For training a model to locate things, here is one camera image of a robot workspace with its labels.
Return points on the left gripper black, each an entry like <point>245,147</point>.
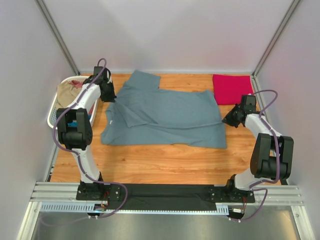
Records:
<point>108,92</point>

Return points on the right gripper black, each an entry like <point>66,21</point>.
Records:
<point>233,116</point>

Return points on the grey-blue t-shirt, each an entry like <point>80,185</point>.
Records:
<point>145,114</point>

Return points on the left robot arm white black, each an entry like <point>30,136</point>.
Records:
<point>75,133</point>

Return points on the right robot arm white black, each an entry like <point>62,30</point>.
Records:
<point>272,156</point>

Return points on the folded magenta t-shirt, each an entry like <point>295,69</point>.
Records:
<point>228,89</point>

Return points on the pink shirt in basket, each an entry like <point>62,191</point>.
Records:
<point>77,83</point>

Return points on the beige shirt in basket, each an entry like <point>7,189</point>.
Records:
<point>66,94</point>

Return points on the teal shirt in basket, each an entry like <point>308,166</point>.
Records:
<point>72,124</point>

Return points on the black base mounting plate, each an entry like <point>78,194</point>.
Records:
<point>159,195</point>

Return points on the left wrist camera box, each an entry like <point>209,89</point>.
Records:
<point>101,73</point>

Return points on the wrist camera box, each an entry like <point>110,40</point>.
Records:
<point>248,104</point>
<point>101,73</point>

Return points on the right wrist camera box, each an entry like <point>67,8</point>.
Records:
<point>248,104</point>

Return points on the left aluminium frame post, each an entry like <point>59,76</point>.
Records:
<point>57,35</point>

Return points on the aluminium frame post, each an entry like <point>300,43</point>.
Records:
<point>276,36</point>
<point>57,35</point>

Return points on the aluminium front rail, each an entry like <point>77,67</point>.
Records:
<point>278,195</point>

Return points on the right aluminium frame post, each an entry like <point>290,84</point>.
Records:
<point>276,36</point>

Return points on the slotted grey cable duct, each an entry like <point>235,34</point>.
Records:
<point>95,208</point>

